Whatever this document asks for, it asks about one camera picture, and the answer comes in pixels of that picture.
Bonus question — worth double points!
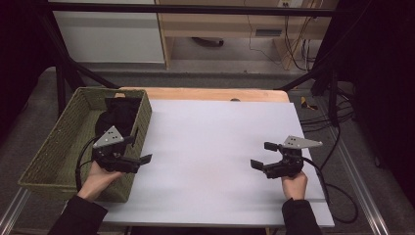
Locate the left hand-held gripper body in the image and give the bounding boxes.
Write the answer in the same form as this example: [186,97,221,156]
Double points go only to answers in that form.
[92,125,142,174]

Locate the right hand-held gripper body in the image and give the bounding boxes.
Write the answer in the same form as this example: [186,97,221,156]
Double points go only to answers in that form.
[262,135,324,180]

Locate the black cloth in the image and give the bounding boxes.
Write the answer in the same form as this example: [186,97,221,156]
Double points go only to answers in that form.
[94,96,142,145]

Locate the green woven basket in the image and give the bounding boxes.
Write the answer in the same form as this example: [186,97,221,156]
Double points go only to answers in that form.
[17,85,154,204]

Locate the person's right hand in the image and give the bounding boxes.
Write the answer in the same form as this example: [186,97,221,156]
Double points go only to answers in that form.
[280,170,309,201]

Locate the person's left hand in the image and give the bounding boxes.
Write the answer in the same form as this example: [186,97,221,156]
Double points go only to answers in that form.
[76,161,125,203]

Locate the white board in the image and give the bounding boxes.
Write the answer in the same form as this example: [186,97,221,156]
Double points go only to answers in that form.
[97,99,337,229]

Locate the yellow and black tool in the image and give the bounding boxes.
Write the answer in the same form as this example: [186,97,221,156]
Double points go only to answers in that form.
[300,95,319,112]

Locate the black metal stand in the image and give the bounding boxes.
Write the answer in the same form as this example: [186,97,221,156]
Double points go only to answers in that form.
[34,9,120,116]
[274,64,347,127]

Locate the wooden table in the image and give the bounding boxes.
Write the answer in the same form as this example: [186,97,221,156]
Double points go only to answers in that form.
[114,85,291,104]

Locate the white cabinet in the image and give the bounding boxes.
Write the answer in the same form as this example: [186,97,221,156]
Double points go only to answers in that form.
[51,0,166,65]

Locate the black curtain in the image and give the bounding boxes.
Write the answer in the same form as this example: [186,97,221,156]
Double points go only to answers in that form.
[0,0,64,145]
[312,0,415,208]

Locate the dark chair base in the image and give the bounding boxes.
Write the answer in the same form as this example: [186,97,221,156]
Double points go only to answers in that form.
[191,36,225,48]

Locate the light wooden desk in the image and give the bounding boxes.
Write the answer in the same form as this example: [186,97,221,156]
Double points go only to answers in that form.
[154,0,340,71]

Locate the left hand-held gripper black cable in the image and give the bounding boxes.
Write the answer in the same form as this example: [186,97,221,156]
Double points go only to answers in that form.
[74,135,101,192]

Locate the hand-held gripper black cable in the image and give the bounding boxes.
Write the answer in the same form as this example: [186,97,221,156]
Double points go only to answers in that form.
[300,156,359,225]
[74,135,101,192]

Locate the right hand-held gripper black cable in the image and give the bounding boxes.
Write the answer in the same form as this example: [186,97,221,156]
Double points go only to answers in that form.
[300,156,359,225]

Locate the bundle of black floor cables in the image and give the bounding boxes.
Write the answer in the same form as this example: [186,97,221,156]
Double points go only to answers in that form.
[299,97,357,132]

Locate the aluminium rail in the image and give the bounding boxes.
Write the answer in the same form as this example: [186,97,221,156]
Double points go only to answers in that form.
[320,122,392,235]
[0,187,32,235]

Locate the hanging desk cables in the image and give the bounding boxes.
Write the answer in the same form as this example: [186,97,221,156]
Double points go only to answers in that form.
[283,15,318,71]

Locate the thin black cable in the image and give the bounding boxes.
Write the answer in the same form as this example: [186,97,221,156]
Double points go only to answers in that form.
[242,0,284,66]

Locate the black horizontal frame bar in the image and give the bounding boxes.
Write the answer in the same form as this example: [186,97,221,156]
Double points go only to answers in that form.
[48,2,338,18]

